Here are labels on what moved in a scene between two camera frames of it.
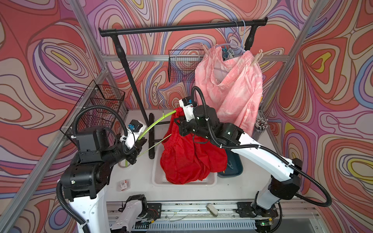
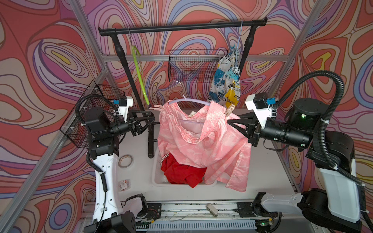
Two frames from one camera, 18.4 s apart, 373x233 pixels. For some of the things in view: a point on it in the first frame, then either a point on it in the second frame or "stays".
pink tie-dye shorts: [232, 87] to [203, 135]
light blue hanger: [244, 35] to [238, 42]
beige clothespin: [205, 48] to [157, 107]
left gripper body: [131, 156] to [131, 127]
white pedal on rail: [212, 209] stays
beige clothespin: [258, 58] to [229, 110]
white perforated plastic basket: [159, 180] stays
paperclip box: [125, 185] stays
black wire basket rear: [182, 64] stays
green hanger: [163, 115] to [134, 50]
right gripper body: [192, 126] to [255, 134]
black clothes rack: [254, 24] stays
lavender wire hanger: [231, 43] to [194, 101]
